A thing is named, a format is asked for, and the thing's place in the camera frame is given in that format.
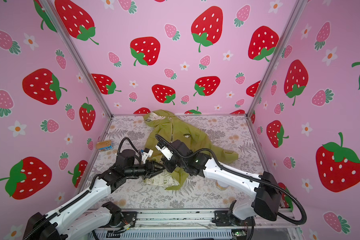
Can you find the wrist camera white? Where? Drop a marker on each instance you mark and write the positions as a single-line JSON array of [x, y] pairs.
[[167, 154], [145, 154]]

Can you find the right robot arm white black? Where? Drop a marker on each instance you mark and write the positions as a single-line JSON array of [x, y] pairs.
[[264, 192]]

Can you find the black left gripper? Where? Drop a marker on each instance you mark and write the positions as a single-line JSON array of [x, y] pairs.
[[149, 169]]

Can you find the green zip-up jacket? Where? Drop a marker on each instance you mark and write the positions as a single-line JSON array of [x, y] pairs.
[[169, 128]]

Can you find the small orange blue box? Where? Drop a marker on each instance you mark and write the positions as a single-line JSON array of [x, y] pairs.
[[104, 145]]

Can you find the aluminium front rail frame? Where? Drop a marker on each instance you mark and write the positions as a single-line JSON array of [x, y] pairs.
[[194, 224]]

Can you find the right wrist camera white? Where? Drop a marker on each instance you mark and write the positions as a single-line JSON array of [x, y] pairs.
[[167, 154]]

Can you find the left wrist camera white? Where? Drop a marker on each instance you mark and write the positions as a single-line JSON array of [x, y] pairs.
[[145, 154]]

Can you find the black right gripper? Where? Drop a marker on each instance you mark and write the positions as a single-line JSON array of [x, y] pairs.
[[168, 167]]

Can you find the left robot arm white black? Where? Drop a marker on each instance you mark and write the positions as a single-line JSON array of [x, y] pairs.
[[67, 221]]

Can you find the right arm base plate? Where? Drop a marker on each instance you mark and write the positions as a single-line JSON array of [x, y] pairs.
[[225, 219]]

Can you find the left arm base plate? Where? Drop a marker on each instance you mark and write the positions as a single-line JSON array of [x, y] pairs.
[[119, 220]]

